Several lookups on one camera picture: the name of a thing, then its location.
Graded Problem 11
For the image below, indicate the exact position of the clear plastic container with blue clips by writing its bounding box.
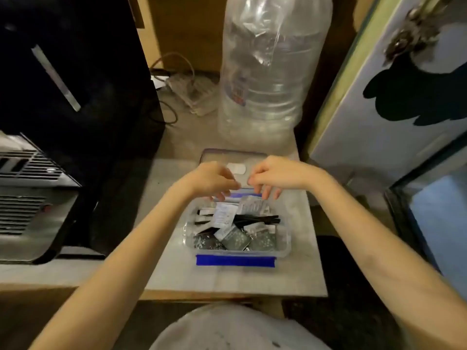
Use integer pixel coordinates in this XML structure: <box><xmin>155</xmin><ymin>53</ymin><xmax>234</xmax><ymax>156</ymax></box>
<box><xmin>182</xmin><ymin>189</ymin><xmax>292</xmax><ymax>268</ymax></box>

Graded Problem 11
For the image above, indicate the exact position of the person's left hand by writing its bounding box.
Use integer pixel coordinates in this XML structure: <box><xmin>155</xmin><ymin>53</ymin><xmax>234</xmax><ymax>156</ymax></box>
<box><xmin>179</xmin><ymin>160</ymin><xmax>242</xmax><ymax>203</ymax></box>

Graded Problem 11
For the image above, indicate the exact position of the person's right hand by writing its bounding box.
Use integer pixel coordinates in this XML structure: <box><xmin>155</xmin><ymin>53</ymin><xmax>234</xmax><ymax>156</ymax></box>
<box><xmin>247</xmin><ymin>155</ymin><xmax>318</xmax><ymax>201</ymax></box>

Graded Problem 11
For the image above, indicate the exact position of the large clear water bottle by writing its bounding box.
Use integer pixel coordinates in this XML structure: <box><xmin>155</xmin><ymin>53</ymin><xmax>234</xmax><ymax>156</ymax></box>
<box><xmin>217</xmin><ymin>0</ymin><xmax>333</xmax><ymax>152</ymax></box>

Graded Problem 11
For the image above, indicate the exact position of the black cable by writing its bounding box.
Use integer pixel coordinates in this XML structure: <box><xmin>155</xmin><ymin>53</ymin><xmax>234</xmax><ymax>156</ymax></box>
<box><xmin>151</xmin><ymin>69</ymin><xmax>180</xmax><ymax>125</ymax></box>

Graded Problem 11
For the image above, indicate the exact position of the white cabinet with black print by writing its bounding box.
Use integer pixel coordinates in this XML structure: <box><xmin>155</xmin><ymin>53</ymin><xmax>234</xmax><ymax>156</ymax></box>
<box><xmin>305</xmin><ymin>0</ymin><xmax>467</xmax><ymax>186</ymax></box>

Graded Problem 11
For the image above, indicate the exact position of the white speckled garment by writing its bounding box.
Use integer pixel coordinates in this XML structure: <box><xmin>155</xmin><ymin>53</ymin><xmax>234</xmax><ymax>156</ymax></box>
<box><xmin>149</xmin><ymin>304</ymin><xmax>333</xmax><ymax>350</ymax></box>

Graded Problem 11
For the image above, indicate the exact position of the clear plastic lid blue rim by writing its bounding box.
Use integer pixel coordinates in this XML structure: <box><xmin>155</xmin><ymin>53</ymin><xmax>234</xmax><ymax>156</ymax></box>
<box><xmin>199</xmin><ymin>148</ymin><xmax>270</xmax><ymax>190</ymax></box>

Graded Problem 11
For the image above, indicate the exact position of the black glossy appliance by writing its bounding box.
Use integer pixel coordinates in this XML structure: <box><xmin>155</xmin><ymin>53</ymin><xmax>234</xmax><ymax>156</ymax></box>
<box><xmin>0</xmin><ymin>0</ymin><xmax>165</xmax><ymax>258</ymax></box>

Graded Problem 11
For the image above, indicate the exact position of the person's right forearm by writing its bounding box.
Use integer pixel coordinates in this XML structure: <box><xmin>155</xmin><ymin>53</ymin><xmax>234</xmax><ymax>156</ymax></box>
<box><xmin>310</xmin><ymin>167</ymin><xmax>467</xmax><ymax>350</ymax></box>

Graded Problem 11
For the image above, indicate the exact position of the bundle of black sticks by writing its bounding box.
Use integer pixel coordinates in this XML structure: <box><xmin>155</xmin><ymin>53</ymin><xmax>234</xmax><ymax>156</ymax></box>
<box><xmin>195</xmin><ymin>209</ymin><xmax>282</xmax><ymax>230</ymax></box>

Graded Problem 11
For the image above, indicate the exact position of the silver vented appliance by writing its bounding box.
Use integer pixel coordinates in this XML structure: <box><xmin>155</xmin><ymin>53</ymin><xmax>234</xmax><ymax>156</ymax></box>
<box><xmin>0</xmin><ymin>131</ymin><xmax>82</xmax><ymax>265</ymax></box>

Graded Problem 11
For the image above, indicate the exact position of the white power strip with cable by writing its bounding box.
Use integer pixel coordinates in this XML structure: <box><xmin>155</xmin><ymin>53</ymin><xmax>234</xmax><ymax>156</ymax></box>
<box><xmin>166</xmin><ymin>72</ymin><xmax>219</xmax><ymax>116</ymax></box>

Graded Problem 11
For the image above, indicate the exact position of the person's left forearm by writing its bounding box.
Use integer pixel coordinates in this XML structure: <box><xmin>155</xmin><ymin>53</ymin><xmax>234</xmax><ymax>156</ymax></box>
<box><xmin>29</xmin><ymin>180</ymin><xmax>205</xmax><ymax>350</ymax></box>

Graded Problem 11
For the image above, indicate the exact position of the metal latch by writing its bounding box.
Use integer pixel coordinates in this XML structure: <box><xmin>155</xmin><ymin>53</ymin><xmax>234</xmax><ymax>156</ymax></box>
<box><xmin>383</xmin><ymin>5</ymin><xmax>442</xmax><ymax>66</ymax></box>

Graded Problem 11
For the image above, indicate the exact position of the dark framed glass tank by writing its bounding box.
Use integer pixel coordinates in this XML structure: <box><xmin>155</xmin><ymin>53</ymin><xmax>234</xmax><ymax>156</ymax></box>
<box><xmin>385</xmin><ymin>134</ymin><xmax>467</xmax><ymax>299</ymax></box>

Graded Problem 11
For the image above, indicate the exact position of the beige cable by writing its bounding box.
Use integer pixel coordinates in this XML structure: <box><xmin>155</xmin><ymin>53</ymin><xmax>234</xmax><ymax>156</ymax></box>
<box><xmin>149</xmin><ymin>51</ymin><xmax>196</xmax><ymax>91</ymax></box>

